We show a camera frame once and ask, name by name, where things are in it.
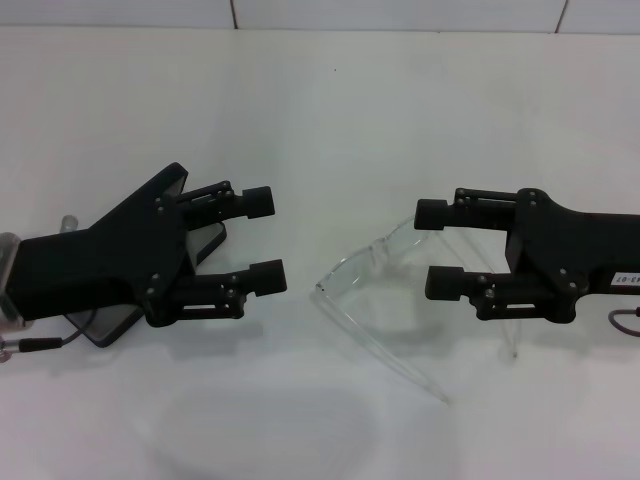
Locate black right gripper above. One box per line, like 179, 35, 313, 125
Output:
414, 187, 640, 322

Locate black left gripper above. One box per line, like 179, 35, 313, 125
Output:
9, 161, 197, 330

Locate clear white glasses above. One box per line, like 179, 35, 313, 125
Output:
314, 212, 522, 406

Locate black glasses case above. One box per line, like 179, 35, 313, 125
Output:
64, 169, 229, 350

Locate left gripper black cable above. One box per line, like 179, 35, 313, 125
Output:
0, 309, 104, 365

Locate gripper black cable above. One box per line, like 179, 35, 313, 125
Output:
0, 309, 104, 365
606, 307, 640, 335

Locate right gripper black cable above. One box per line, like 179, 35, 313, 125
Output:
606, 307, 640, 335

